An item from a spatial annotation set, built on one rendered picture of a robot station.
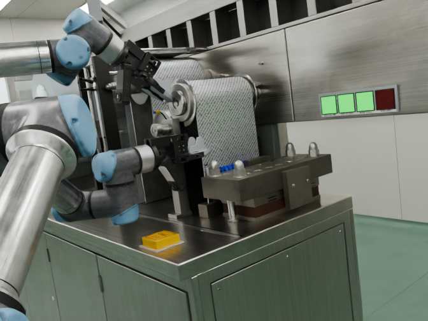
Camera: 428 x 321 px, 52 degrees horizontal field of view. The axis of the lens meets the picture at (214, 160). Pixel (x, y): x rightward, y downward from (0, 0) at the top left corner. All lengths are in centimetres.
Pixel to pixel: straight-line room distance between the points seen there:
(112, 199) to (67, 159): 40
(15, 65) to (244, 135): 71
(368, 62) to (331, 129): 300
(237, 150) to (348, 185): 294
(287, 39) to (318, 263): 70
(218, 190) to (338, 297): 50
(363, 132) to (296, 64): 270
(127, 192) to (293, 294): 53
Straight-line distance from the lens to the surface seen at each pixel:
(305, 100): 142
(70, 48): 106
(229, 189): 117
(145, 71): 129
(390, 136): 396
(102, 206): 116
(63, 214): 119
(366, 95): 129
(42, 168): 73
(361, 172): 417
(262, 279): 116
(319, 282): 135
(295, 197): 127
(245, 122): 143
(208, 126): 133
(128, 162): 114
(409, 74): 124
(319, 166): 138
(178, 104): 133
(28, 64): 107
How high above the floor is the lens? 123
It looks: 7 degrees down
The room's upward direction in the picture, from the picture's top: 8 degrees counter-clockwise
